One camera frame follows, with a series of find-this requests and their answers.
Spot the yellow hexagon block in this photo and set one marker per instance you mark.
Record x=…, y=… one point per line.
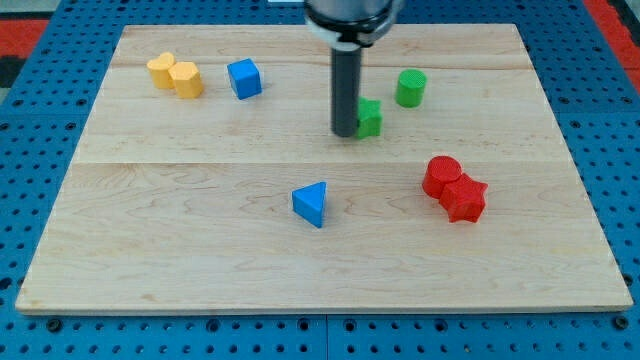
x=186, y=79

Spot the yellow heart block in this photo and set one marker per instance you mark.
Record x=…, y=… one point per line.
x=158, y=69

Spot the green cylinder block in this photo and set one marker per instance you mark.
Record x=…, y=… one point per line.
x=411, y=84

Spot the blue cube block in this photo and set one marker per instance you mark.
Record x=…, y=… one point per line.
x=245, y=78

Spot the green star block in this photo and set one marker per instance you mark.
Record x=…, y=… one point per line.
x=369, y=118

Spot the blue triangle block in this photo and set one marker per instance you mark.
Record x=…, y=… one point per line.
x=309, y=203

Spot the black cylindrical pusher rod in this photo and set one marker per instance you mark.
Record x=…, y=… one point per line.
x=345, y=86

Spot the light wooden board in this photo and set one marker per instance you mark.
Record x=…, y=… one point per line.
x=178, y=206

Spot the red cylinder block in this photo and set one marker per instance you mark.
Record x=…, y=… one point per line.
x=441, y=170

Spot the red star block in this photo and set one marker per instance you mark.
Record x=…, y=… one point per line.
x=464, y=199

